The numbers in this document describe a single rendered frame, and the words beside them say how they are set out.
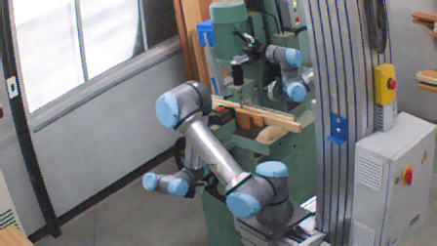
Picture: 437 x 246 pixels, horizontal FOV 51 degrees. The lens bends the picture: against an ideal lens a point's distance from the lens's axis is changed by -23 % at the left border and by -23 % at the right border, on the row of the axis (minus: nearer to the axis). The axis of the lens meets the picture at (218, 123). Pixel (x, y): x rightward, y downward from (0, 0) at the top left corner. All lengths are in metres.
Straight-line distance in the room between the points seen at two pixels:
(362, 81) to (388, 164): 0.29
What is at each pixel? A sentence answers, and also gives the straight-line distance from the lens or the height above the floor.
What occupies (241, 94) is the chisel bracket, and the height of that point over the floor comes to 1.04.
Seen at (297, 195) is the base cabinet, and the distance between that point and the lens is 3.05.
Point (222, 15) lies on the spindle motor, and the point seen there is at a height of 1.46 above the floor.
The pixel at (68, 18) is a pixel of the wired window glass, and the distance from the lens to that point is 3.71.
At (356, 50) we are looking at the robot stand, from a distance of 1.72.
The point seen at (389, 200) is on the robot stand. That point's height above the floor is 1.07.
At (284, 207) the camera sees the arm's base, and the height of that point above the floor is 0.88.
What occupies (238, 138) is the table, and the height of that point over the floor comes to 0.89.
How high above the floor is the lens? 2.07
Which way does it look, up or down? 24 degrees down
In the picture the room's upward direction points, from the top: 8 degrees counter-clockwise
